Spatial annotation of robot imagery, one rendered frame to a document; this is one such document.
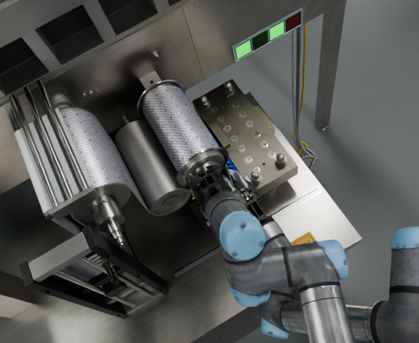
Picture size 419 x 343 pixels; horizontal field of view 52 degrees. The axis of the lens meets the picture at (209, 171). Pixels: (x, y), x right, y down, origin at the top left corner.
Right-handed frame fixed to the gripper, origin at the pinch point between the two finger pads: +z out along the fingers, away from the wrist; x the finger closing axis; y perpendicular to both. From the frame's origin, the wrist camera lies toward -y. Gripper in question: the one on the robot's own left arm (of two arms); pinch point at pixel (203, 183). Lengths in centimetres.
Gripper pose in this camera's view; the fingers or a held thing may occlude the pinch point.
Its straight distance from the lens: 105.6
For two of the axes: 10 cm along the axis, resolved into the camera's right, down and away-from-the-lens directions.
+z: -2.5, -3.1, 9.2
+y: -4.4, -8.1, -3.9
